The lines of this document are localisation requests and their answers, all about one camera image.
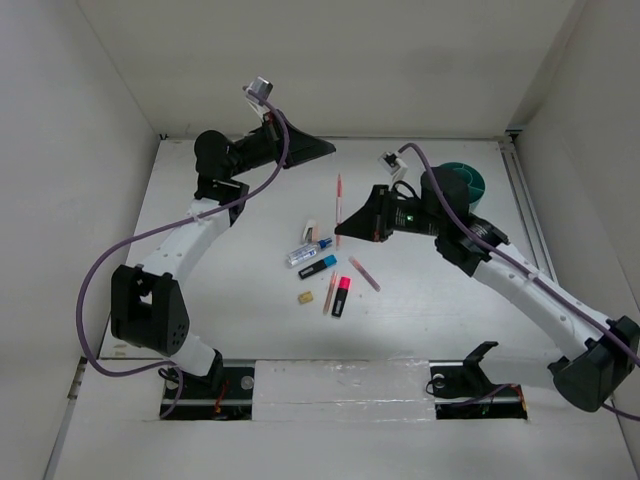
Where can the teal round divided organizer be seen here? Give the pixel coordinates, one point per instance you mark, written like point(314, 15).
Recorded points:
point(474, 181)

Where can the orange pen with white grip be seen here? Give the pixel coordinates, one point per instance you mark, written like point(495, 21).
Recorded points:
point(338, 209)

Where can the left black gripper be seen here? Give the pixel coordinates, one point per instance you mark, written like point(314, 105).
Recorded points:
point(302, 147)

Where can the blue black highlighter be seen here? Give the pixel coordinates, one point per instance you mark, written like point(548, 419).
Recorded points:
point(317, 267)

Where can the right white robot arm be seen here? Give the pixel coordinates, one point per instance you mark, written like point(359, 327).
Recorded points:
point(598, 353)

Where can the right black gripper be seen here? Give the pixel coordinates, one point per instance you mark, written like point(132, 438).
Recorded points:
point(371, 221)

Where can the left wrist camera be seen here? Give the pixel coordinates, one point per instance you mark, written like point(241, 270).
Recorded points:
point(256, 93)

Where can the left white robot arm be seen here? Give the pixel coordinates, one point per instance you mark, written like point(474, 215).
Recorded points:
point(147, 306)

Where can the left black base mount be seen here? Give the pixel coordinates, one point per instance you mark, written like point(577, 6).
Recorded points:
point(233, 401)

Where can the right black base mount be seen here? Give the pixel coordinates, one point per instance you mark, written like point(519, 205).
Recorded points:
point(462, 391)

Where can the pink translucent pen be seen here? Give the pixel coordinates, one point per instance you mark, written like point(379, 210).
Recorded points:
point(364, 273)

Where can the pink black highlighter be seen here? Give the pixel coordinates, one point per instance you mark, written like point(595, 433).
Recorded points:
point(341, 296)

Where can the orange thin pencil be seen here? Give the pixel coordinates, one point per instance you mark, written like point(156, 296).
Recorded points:
point(330, 292)

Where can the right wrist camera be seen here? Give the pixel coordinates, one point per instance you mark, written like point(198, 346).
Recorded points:
point(393, 165)

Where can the small tan eraser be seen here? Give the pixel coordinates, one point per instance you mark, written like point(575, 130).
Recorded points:
point(305, 297)

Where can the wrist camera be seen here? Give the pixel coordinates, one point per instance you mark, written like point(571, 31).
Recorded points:
point(393, 165)
point(256, 93)

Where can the clear blue-capped glue bottle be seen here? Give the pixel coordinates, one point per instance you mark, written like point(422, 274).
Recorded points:
point(307, 251)

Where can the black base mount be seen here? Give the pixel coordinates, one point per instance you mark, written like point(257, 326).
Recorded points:
point(233, 401)
point(462, 391)

